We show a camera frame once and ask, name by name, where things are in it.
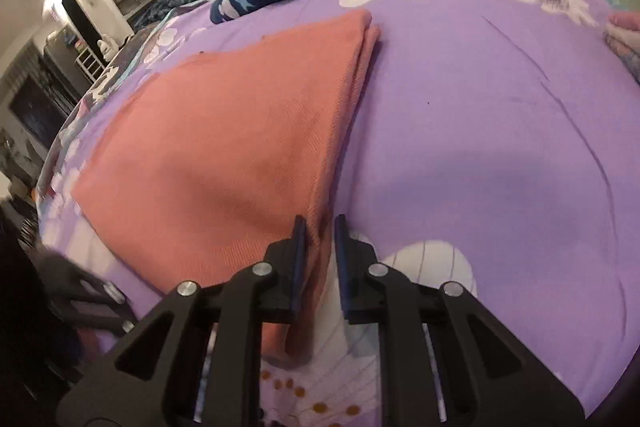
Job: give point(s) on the stack of folded clothes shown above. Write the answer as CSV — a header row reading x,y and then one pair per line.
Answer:
x,y
622,35

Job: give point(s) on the purple floral bed sheet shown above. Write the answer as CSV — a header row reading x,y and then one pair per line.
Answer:
x,y
496,143

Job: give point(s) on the white shelf rack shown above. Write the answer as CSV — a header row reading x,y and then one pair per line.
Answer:
x,y
89,64

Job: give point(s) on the white bear figurine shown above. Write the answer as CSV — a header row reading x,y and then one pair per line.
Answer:
x,y
108,48

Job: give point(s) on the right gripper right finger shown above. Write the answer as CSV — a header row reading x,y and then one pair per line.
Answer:
x,y
445,359

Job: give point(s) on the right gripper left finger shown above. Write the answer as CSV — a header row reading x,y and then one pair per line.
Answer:
x,y
194,359

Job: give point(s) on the coral pink long-sleeve shirt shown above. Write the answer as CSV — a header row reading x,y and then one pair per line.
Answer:
x,y
210,162

